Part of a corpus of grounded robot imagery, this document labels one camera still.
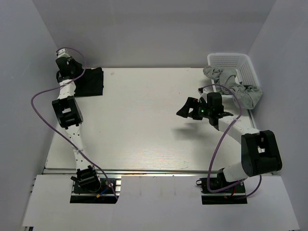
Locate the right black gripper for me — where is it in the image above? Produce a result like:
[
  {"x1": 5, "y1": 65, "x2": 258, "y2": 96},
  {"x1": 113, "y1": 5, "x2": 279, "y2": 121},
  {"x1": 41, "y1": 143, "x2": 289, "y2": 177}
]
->
[{"x1": 177, "y1": 97, "x2": 213, "y2": 120}]

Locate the black t shirt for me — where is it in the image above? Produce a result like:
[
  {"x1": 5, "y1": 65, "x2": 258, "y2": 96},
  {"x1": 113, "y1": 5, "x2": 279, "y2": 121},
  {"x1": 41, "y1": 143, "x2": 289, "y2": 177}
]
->
[{"x1": 74, "y1": 67, "x2": 104, "y2": 97}]

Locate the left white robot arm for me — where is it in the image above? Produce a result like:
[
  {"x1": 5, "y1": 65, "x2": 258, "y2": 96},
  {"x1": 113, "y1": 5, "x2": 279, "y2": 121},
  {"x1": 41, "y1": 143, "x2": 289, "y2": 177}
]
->
[{"x1": 52, "y1": 53, "x2": 102, "y2": 193}]

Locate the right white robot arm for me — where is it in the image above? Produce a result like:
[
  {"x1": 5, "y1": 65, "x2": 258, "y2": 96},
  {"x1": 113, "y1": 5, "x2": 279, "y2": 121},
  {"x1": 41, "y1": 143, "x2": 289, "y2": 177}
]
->
[{"x1": 176, "y1": 92, "x2": 282, "y2": 192}]

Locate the grey t shirt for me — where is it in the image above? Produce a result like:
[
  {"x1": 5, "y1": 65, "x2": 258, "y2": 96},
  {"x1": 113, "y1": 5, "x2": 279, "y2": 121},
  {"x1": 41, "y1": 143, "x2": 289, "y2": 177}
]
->
[{"x1": 203, "y1": 65, "x2": 263, "y2": 110}]

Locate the white plastic basket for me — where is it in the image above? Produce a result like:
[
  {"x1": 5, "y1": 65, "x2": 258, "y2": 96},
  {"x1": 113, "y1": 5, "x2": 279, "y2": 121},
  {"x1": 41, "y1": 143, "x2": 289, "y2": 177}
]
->
[{"x1": 203, "y1": 53, "x2": 263, "y2": 101}]

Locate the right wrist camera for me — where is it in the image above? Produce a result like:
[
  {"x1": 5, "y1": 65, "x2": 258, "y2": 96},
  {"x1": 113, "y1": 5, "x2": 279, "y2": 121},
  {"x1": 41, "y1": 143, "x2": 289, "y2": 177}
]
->
[{"x1": 198, "y1": 87, "x2": 209, "y2": 101}]

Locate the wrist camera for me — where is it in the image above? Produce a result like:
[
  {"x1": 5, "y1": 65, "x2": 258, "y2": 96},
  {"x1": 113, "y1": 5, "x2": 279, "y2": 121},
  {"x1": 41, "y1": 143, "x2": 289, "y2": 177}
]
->
[
  {"x1": 56, "y1": 48, "x2": 70, "y2": 58},
  {"x1": 198, "y1": 87, "x2": 209, "y2": 101}
]

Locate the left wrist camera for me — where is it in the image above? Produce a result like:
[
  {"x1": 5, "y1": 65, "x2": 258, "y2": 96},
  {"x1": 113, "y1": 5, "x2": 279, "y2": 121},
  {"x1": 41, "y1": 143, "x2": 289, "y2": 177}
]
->
[{"x1": 56, "y1": 48, "x2": 70, "y2": 58}]

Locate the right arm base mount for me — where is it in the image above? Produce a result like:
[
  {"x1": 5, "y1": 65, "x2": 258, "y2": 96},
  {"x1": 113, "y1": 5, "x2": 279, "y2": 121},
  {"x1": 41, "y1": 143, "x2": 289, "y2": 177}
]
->
[{"x1": 196, "y1": 173, "x2": 247, "y2": 205}]

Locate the aluminium table rail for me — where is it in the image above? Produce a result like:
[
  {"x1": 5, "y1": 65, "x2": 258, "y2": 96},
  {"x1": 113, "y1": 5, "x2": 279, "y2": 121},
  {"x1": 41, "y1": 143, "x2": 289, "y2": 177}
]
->
[{"x1": 42, "y1": 168, "x2": 272, "y2": 177}]

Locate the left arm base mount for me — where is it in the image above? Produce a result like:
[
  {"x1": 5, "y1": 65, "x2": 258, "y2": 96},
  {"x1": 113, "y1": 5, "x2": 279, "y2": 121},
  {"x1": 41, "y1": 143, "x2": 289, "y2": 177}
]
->
[{"x1": 70, "y1": 177, "x2": 121, "y2": 204}]

